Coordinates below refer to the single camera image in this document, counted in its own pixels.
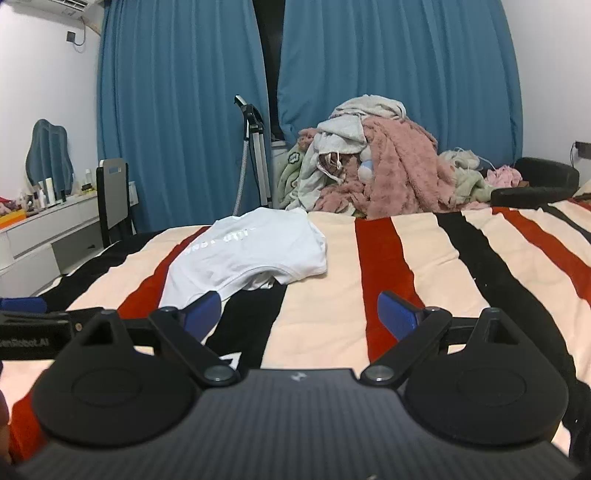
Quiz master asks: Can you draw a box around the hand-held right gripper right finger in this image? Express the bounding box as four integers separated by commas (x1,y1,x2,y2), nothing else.
360,291,543,387

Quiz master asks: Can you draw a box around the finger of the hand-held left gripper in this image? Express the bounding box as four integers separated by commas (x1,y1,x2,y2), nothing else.
0,297,49,315

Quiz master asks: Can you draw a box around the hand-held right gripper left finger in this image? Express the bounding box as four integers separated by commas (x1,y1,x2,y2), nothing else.
60,291,241,387

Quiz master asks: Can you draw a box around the white T-shirt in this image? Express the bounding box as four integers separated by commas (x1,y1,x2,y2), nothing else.
159,207,328,311

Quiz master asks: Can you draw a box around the pile of crumpled clothes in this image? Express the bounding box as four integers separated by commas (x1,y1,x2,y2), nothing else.
300,115,467,220

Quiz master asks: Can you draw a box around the white dresser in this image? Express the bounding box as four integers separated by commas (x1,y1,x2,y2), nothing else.
0,189,105,296

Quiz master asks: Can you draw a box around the striped blanket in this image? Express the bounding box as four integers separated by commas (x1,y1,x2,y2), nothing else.
0,196,591,467

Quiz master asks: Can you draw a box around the group of cosmetic bottles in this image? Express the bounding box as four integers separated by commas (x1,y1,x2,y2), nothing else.
18,168,100,208

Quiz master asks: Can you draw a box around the black chair with grey back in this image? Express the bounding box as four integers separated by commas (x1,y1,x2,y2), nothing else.
95,158,137,247

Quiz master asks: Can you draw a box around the pale green garment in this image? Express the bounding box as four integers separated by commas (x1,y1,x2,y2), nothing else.
438,148,497,206

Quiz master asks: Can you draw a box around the wavy blue-framed mirror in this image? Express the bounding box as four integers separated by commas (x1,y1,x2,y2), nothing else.
25,119,75,195

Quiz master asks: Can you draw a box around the green floral blanket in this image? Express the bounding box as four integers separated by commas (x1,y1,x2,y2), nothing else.
276,143,315,210

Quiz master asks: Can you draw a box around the pink knitted garment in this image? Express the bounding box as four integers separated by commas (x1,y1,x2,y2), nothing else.
487,165,525,188

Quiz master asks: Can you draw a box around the grey hoodie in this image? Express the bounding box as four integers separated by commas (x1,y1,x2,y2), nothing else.
298,113,370,208

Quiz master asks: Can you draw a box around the black fluffy garment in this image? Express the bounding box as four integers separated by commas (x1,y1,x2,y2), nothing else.
490,157,581,207

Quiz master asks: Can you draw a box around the blue curtain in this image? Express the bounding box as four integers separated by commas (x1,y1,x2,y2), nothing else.
96,0,273,234
277,0,525,163

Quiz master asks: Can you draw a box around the cream garment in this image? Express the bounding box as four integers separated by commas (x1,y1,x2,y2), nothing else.
332,95,408,121

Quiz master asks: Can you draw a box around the white air conditioner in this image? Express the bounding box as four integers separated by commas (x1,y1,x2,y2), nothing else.
0,0,105,21

